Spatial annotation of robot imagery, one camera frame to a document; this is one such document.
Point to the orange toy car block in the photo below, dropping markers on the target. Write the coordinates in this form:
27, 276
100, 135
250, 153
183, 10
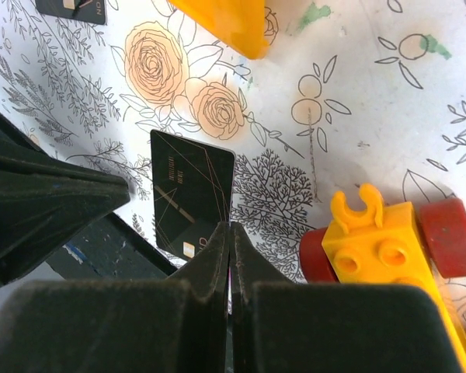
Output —
392, 244

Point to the black card on table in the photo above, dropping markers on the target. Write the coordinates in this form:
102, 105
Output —
87, 11

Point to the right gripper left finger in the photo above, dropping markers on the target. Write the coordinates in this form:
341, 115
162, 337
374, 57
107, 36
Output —
174, 325

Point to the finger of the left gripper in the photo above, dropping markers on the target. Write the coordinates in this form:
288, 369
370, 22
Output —
44, 202

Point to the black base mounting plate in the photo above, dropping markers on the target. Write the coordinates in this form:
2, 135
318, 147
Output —
109, 248

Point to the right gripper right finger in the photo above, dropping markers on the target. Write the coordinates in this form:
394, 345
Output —
280, 326

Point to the yellow plastic bin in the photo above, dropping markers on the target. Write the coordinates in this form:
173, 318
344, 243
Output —
238, 23

